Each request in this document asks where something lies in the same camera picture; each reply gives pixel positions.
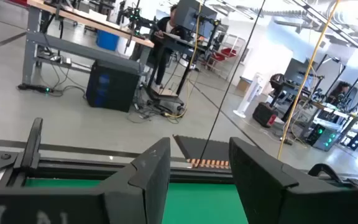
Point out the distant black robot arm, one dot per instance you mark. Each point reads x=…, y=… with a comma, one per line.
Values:
x=134, y=18

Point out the computer with green lights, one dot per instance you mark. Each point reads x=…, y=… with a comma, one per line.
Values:
x=322, y=137

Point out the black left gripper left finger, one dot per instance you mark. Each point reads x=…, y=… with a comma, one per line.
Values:
x=148, y=174

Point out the blue barrel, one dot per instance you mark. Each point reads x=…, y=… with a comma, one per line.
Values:
x=107, y=40

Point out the large dark monitor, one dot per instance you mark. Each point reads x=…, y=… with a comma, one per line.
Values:
x=188, y=15

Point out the black computer tower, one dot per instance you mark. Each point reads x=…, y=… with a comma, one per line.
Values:
x=113, y=87

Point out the black power strip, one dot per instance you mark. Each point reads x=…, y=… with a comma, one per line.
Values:
x=33, y=88

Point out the person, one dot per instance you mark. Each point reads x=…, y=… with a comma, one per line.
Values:
x=337, y=91
x=163, y=31

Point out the cardboard box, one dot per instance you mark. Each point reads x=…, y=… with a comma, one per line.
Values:
x=243, y=84

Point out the black standing desk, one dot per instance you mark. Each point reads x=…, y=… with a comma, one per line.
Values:
x=179, y=43

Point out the white tower fan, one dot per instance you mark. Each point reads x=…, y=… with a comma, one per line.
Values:
x=250, y=93

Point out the black case with red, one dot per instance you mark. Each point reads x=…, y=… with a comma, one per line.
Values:
x=263, y=114

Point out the black mat with orange stripes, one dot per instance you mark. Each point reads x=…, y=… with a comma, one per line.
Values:
x=191, y=149

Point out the grey workbench with wooden top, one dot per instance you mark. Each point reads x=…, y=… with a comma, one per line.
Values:
x=73, y=49

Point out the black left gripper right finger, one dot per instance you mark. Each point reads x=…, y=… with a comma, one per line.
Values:
x=259, y=186

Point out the white rack with red bins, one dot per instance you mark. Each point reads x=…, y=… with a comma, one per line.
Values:
x=225, y=54

